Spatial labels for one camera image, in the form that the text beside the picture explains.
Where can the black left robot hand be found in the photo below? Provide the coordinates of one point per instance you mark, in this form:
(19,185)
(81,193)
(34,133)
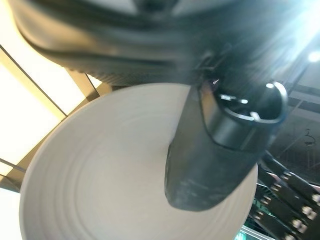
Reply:
(150,45)

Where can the white ribbed ceramic plate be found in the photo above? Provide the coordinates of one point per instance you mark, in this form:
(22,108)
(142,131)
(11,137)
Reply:
(100,170)

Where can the black ceiling truss with lights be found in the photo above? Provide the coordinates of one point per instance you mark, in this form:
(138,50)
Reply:
(290,195)

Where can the bright window with dark frame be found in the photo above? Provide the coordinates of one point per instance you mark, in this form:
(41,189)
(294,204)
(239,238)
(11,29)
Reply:
(30,105)

